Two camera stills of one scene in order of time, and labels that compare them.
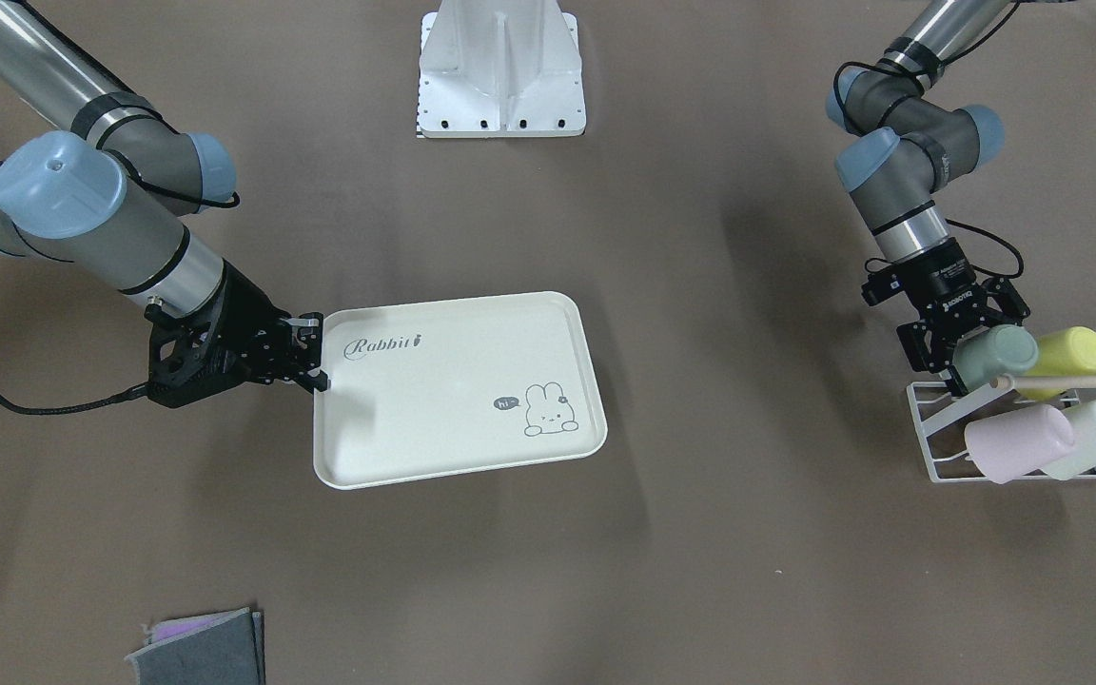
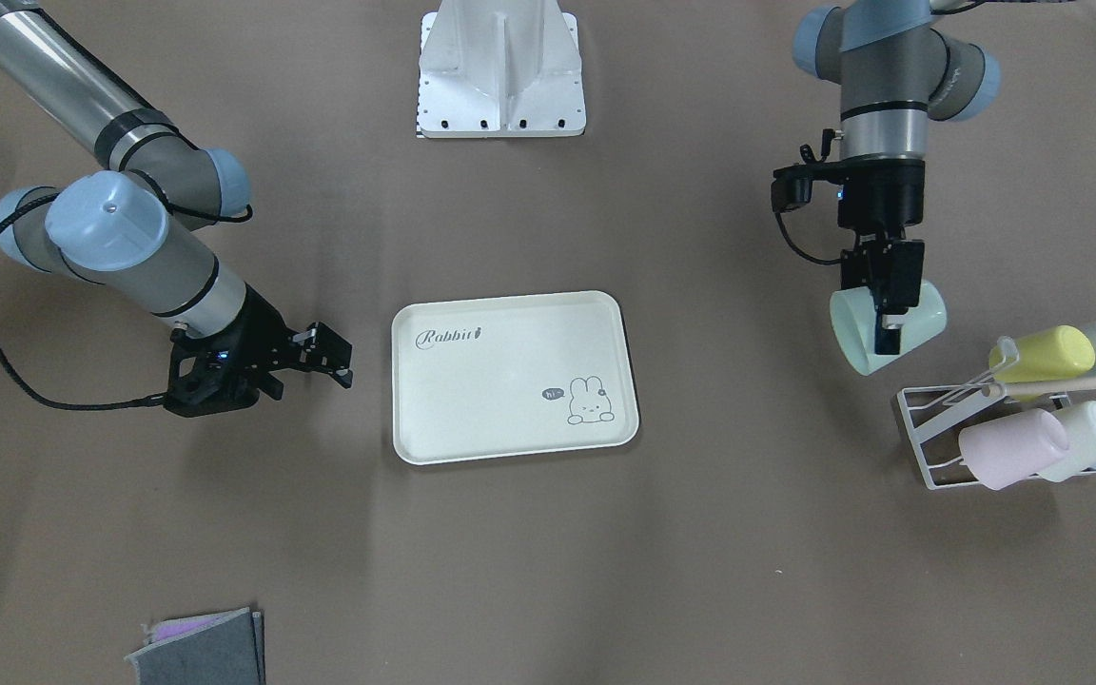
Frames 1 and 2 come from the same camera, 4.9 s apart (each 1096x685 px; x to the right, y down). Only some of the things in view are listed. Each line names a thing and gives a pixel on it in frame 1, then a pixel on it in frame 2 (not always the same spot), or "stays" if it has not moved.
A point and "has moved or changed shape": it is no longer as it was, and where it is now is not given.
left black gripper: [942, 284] → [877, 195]
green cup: [981, 359] → [853, 313]
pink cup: [1009, 444] stays
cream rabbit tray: [422, 388] has moved or changed shape
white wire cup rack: [941, 417] stays
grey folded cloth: [227, 652] stays
